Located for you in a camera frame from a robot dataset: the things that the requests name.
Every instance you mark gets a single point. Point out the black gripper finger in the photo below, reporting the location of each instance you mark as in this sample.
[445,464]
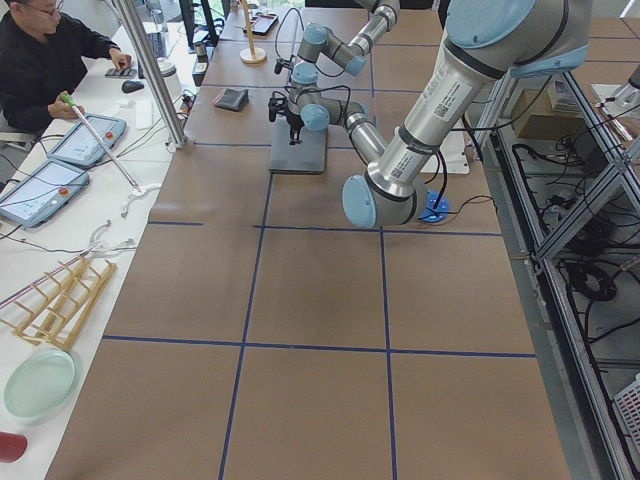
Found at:
[294,136]

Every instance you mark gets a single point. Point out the grey laptop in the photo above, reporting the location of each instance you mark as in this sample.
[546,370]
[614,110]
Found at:
[306,157]

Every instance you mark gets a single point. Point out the grey pink folded cloth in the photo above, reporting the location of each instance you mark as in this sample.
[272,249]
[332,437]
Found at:
[231,99]

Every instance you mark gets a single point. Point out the wooden mug tree stand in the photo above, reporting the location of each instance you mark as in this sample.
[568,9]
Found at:
[253,54]

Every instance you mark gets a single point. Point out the black computer mouse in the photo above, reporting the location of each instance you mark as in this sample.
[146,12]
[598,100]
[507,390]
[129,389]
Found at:
[131,86]

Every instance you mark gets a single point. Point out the upper teach pendant tablet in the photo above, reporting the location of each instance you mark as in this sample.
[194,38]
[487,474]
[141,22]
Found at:
[79,148]

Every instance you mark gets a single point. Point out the teach pendant tablet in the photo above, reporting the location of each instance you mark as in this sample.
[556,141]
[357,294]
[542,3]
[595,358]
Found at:
[38,197]
[79,148]

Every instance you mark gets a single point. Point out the person in black sweater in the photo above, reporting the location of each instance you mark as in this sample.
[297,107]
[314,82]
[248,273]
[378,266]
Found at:
[42,59]

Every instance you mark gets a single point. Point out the lower teach pendant tablet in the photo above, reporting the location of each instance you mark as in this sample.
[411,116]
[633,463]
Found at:
[38,197]

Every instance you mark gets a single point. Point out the wooden dish rack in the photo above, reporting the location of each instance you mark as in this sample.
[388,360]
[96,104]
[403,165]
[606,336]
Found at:
[55,308]

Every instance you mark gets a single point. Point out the pale green glass plate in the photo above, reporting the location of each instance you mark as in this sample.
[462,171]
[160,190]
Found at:
[40,384]

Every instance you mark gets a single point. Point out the red cylinder cup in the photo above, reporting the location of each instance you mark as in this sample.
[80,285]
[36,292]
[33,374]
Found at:
[12,446]

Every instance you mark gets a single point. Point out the white plastic basket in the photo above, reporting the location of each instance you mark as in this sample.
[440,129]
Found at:
[627,403]

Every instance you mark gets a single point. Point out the aluminium frame post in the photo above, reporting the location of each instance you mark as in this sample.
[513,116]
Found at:
[137,34]

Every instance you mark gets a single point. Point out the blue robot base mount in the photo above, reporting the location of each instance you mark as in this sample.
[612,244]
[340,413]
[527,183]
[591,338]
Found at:
[437,209]

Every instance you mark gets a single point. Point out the metal rod green handle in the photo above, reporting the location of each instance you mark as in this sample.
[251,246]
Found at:
[68,101]

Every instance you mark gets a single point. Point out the aluminium frame rack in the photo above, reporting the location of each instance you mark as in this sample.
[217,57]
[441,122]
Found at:
[570,206]

